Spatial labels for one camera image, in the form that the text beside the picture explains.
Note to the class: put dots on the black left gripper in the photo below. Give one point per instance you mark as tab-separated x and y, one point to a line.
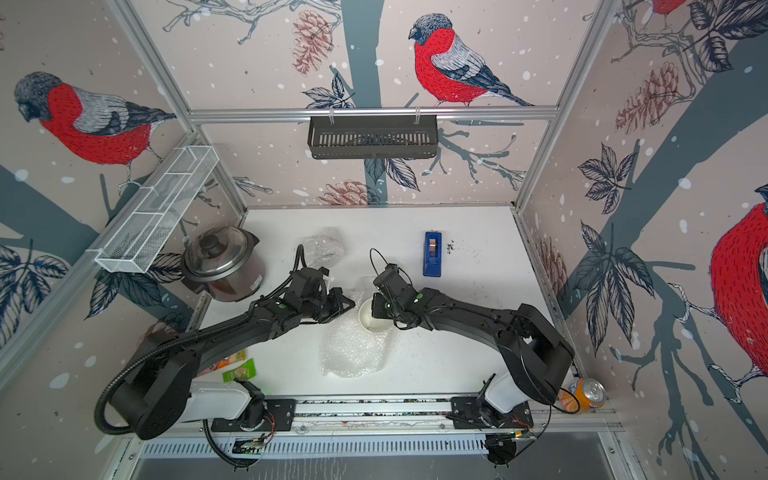
337	295

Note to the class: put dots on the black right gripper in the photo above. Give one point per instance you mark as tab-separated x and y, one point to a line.
377	305

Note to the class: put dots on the cream ceramic bowl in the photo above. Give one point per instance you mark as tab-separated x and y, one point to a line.
368	322

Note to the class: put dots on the bubble wrap sheet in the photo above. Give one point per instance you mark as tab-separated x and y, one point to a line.
324	249
347	350

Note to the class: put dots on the blue tape dispenser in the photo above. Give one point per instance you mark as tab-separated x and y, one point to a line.
432	254

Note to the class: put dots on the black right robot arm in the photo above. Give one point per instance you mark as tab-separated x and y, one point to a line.
536	355

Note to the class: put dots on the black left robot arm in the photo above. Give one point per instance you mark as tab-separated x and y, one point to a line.
152	391

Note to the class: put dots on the green snack packet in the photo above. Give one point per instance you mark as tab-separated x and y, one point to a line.
244	372

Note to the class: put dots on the steel rice cooker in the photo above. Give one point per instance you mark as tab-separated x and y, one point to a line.
223	262

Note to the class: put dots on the small circuit board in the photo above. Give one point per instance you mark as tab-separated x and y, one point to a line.
249	446

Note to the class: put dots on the orange soda can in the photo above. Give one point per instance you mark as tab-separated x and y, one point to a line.
589	393

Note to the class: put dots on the aluminium mounting rail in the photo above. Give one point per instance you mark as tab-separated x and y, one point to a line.
391	414

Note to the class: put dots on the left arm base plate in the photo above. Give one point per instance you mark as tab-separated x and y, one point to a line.
270	415

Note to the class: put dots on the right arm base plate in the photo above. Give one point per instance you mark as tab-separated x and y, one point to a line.
468	412

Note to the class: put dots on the black hanging wire basket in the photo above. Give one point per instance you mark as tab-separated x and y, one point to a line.
373	137

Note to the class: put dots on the white mesh wall shelf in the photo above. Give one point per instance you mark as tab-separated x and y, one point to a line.
141	237

